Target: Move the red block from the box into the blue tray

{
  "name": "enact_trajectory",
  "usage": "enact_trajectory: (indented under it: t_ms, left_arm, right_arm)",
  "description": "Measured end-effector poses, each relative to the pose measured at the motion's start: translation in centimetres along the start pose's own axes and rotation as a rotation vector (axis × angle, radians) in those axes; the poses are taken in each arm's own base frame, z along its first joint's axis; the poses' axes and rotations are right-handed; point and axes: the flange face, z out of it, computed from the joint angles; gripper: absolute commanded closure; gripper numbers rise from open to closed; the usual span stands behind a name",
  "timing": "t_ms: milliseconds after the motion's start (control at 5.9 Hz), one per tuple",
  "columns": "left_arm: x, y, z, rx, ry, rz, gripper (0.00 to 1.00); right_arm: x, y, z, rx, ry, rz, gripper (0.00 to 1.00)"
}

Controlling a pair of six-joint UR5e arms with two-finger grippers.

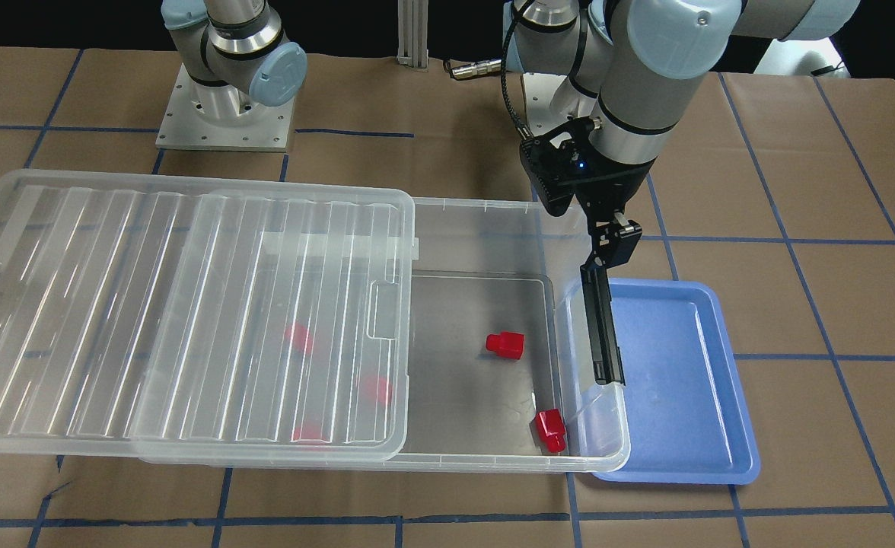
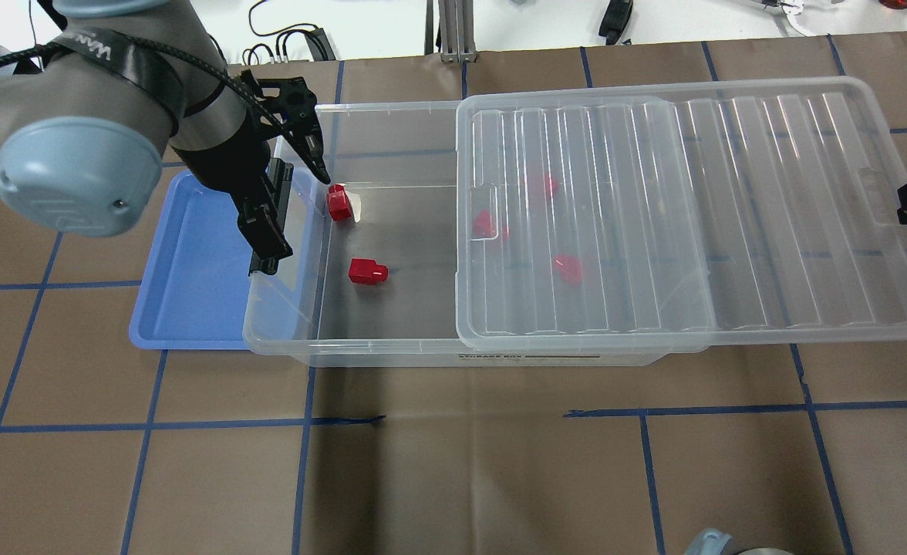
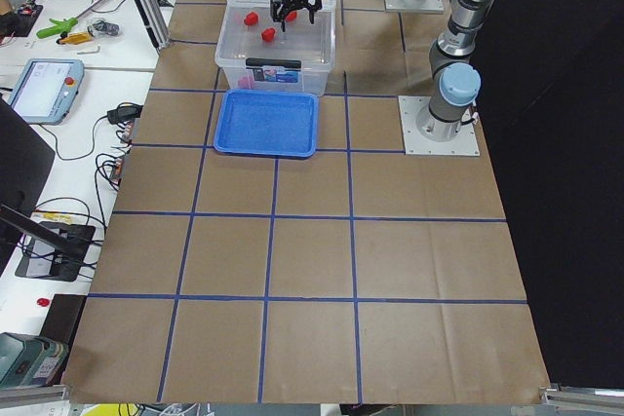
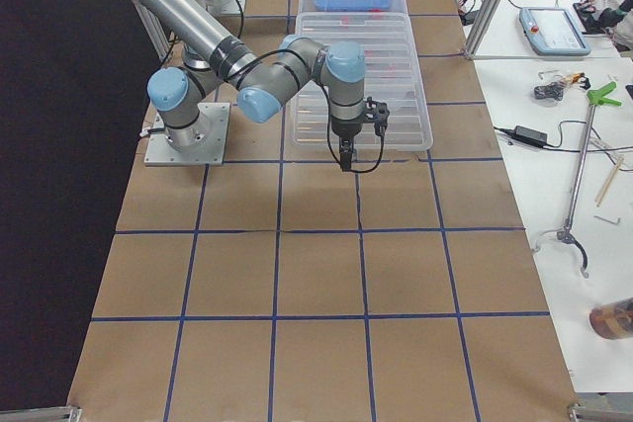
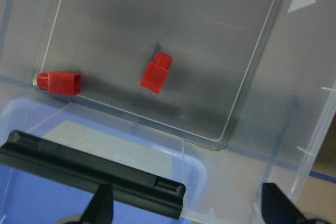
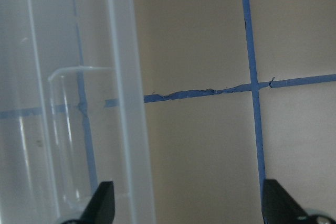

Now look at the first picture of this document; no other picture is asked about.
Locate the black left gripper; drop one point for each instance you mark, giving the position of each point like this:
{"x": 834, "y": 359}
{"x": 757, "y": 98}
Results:
{"x": 616, "y": 186}

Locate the red block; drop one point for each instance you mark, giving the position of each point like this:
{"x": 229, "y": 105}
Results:
{"x": 376, "y": 390}
{"x": 309, "y": 435}
{"x": 508, "y": 345}
{"x": 551, "y": 431}
{"x": 298, "y": 339}

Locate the clear plastic box lid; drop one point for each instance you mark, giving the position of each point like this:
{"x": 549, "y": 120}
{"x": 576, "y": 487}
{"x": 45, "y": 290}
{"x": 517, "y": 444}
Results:
{"x": 143, "y": 316}

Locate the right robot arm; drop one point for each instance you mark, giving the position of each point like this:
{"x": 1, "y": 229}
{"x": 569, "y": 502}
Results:
{"x": 241, "y": 44}

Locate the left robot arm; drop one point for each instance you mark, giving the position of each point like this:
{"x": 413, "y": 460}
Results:
{"x": 640, "y": 62}

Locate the clear plastic storage box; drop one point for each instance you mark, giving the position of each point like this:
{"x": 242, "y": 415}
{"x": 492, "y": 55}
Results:
{"x": 481, "y": 268}

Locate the blue plastic tray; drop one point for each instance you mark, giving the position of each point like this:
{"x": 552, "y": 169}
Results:
{"x": 681, "y": 410}

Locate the aluminium frame post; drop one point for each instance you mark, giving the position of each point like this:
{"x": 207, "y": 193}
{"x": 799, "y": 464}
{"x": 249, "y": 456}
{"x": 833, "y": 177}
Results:
{"x": 412, "y": 25}

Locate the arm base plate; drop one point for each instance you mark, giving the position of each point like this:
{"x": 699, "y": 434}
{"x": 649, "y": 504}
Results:
{"x": 203, "y": 118}

